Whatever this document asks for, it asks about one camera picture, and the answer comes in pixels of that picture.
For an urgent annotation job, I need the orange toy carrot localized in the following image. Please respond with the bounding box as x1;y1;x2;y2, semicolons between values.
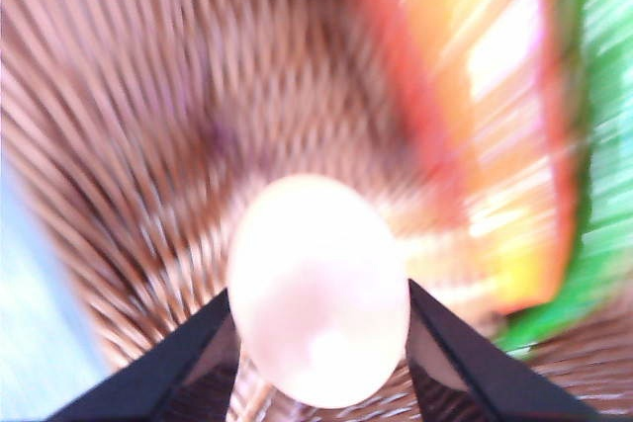
356;0;585;314

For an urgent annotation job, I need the brown wicker basket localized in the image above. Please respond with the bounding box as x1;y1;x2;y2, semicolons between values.
0;0;633;422

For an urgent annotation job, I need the brown egg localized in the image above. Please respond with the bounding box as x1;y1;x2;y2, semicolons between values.
226;174;410;408

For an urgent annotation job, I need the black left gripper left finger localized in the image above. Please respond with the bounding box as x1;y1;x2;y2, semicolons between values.
46;289;240;422

